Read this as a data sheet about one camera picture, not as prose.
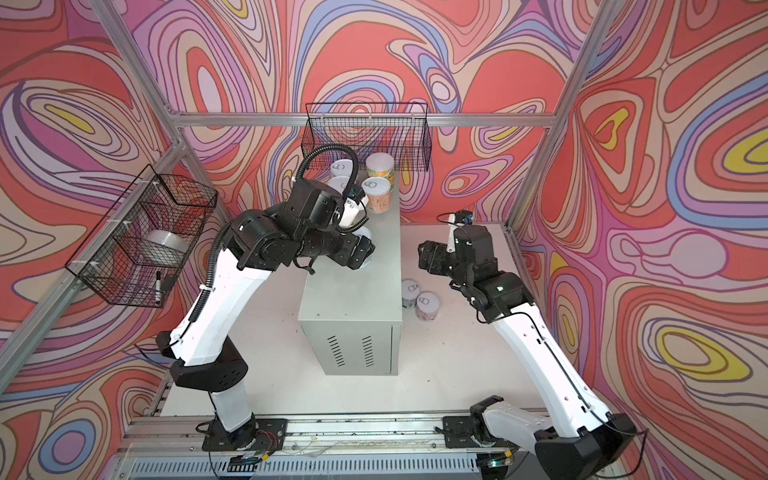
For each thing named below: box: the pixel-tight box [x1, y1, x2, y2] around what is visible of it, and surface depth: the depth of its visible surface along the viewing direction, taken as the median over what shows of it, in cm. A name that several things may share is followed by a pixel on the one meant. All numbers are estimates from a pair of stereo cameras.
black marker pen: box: [155, 271, 162, 303], surface depth 73 cm
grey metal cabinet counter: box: [297, 173, 402, 376], surface depth 63 cm
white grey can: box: [415, 291, 440, 322], surface depth 94 cm
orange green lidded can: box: [366, 152, 395, 187], surface depth 78 cm
